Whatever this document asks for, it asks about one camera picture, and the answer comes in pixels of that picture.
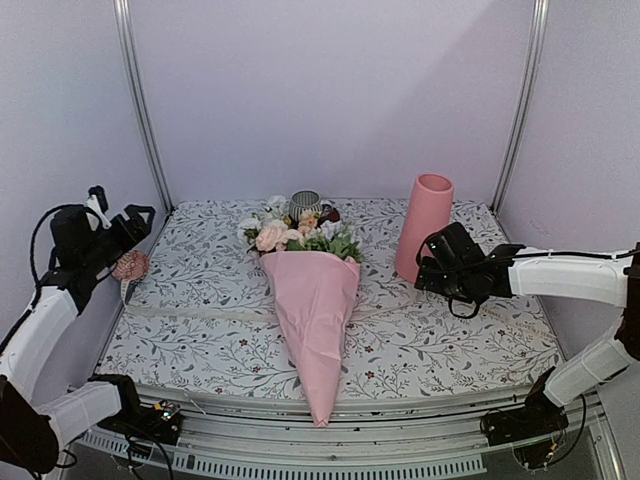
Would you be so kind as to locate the tall pink vase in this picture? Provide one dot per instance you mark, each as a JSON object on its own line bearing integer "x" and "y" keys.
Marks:
{"x": 429, "y": 210}

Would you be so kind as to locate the left aluminium frame post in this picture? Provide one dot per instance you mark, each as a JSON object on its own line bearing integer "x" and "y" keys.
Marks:
{"x": 127, "y": 42}

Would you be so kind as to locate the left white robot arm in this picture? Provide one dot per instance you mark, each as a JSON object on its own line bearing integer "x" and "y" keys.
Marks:
{"x": 33, "y": 437}

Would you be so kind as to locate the right aluminium frame post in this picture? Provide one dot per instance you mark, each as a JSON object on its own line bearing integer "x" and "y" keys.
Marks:
{"x": 532, "y": 64}

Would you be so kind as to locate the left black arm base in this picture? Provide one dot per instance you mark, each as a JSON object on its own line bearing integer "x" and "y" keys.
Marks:
{"x": 162, "y": 420}

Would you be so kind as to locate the pink patterned ball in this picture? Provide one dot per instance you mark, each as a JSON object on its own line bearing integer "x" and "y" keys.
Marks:
{"x": 132, "y": 266}

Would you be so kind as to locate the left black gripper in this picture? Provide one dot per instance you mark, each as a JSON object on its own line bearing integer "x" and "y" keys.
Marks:
{"x": 136, "y": 232}

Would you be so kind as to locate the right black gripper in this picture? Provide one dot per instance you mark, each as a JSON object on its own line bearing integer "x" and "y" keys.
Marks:
{"x": 427, "y": 278}

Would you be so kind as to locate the striped grey ceramic cup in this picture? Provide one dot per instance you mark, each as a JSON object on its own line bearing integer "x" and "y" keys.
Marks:
{"x": 304, "y": 201}

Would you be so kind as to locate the floral patterned table mat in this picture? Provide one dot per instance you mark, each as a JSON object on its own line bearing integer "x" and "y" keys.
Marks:
{"x": 421, "y": 350}

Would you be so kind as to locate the pink flower bouquet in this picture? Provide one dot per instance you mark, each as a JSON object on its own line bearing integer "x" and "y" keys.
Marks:
{"x": 312, "y": 261}

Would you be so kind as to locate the aluminium frame post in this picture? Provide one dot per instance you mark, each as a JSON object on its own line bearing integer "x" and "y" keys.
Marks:
{"x": 532, "y": 64}
{"x": 127, "y": 42}

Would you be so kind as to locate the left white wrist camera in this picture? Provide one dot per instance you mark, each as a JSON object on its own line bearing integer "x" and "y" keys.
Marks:
{"x": 96, "y": 208}

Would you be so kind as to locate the cream printed ribbon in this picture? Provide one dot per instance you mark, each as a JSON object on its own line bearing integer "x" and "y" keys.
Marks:
{"x": 200, "y": 312}

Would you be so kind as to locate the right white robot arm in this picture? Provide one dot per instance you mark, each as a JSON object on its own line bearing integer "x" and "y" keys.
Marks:
{"x": 575, "y": 283}

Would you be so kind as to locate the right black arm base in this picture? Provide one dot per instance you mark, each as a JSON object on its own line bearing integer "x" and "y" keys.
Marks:
{"x": 537, "y": 417}

